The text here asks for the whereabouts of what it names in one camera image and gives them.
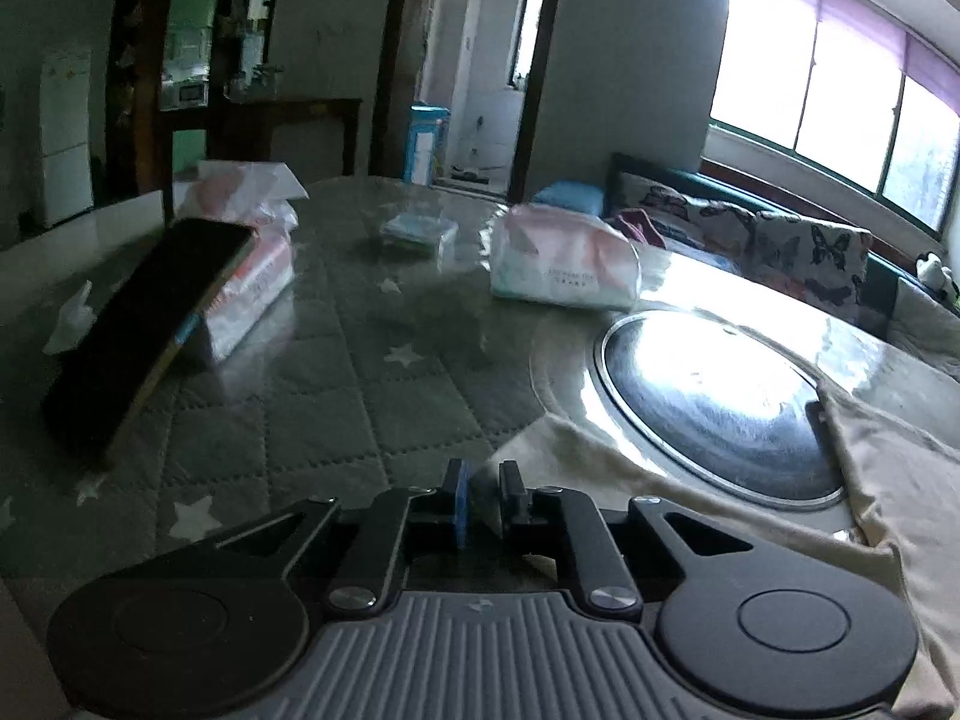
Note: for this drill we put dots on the blue sofa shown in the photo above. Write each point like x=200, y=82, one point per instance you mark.
x=881, y=270

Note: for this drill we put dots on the grey pillow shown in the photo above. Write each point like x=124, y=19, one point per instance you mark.
x=926, y=330

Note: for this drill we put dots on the maroon cloth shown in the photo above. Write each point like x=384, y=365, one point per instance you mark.
x=637, y=225

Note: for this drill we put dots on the white pink tissue pack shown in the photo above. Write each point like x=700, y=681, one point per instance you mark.
x=559, y=255
x=240, y=187
x=251, y=292

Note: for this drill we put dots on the white refrigerator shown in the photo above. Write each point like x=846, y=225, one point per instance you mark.
x=66, y=135

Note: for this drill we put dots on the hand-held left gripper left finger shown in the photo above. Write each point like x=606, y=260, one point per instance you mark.
x=459, y=510

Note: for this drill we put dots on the black white plush toy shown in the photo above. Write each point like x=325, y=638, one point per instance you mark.
x=937, y=277

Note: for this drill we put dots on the blue cardboard box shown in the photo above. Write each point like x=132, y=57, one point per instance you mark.
x=426, y=142

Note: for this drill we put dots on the cream garment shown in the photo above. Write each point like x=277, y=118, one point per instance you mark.
x=900, y=480

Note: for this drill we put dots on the butterfly print pillow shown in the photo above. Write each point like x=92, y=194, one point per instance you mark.
x=814, y=259
x=705, y=221

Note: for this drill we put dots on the black smartphone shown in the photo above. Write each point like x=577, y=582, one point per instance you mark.
x=142, y=330

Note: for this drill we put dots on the crumpled white tissue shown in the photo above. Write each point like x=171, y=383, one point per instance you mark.
x=71, y=319

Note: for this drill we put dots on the white microwave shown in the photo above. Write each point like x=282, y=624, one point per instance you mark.
x=192, y=94

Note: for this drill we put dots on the window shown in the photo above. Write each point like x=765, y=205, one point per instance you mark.
x=825, y=75

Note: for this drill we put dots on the round metal table plate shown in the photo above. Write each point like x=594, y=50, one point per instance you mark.
x=712, y=405

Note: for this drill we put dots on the blue cushion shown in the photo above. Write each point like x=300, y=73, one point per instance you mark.
x=570, y=196

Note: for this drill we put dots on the dark wooden display shelf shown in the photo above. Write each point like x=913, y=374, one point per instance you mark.
x=142, y=52

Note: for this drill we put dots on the dark wooden side table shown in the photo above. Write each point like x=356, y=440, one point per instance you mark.
x=285, y=120

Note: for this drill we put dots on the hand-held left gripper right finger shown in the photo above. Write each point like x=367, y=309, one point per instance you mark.
x=511, y=499

